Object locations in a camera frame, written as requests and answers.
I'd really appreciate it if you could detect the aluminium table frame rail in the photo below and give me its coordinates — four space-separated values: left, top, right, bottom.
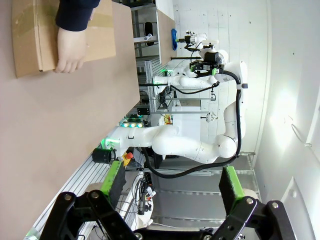
31 149 119 236

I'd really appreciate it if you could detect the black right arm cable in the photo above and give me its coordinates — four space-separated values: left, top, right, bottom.
141 69 245 179

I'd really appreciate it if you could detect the tangled cable bundle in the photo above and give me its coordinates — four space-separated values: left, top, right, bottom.
129 171 158 216

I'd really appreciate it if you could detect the aluminium profile rack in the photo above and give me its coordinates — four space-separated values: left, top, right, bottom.
144 56 164 114

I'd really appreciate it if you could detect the device with glowing lights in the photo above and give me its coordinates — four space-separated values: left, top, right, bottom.
119 113 149 129

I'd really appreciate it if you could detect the person's right hand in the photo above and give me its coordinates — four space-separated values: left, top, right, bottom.
53 26 89 74

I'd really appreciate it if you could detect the blue cloth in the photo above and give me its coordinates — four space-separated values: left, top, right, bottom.
170 27 179 51

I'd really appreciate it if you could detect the brown cardboard shipping box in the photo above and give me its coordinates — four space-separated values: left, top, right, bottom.
11 0 117 79

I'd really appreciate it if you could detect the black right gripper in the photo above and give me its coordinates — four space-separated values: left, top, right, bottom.
189 50 225 76

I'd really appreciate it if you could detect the person's right forearm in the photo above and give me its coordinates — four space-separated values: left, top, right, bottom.
55 0 101 33

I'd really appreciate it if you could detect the black cylindrical camera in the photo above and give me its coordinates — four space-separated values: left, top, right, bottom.
91 147 117 165

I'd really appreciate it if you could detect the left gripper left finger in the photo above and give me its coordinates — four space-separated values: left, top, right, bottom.
39 160 141 240

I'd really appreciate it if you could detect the wooden top side table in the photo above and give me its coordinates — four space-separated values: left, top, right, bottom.
155 8 179 65

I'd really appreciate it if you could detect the distant robot gripper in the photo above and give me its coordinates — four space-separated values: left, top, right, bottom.
184 34 199 47

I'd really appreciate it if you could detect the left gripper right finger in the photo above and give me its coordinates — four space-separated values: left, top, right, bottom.
211 165 297 240

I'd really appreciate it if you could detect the red yellow emergency stop button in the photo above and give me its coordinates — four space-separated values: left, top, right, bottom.
121 151 135 168

